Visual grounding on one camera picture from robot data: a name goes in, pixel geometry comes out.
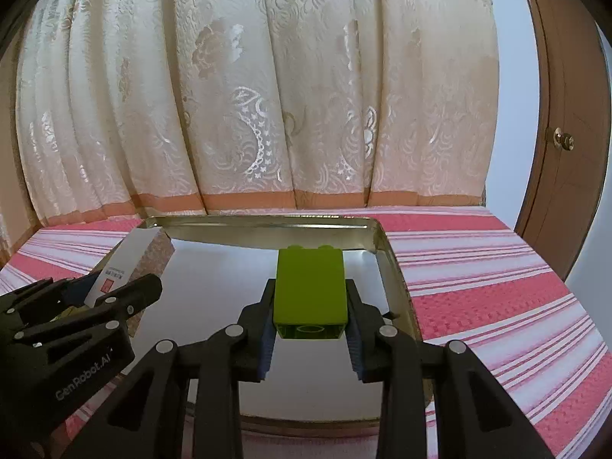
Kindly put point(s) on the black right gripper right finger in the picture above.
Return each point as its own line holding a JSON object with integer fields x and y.
{"x": 474, "y": 416}

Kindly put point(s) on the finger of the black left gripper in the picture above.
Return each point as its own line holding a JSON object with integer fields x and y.
{"x": 39, "y": 302}
{"x": 124, "y": 304}

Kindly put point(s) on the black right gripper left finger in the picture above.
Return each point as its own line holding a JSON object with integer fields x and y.
{"x": 144, "y": 417}

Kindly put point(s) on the white and brown carton box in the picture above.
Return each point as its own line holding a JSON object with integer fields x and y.
{"x": 144, "y": 251}

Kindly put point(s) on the green toy building block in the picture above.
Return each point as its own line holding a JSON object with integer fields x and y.
{"x": 310, "y": 299}

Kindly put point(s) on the gold metal tin tray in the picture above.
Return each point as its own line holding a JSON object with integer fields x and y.
{"x": 220, "y": 264}

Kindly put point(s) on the red white striped tablecloth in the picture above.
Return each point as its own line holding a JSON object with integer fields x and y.
{"x": 471, "y": 278}

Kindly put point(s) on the cream floral curtain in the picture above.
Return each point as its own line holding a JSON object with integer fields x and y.
{"x": 187, "y": 107}

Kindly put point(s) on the brass door knob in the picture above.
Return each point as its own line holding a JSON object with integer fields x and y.
{"x": 563, "y": 140}

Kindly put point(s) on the brown wooden door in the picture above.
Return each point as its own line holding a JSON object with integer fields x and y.
{"x": 564, "y": 187}

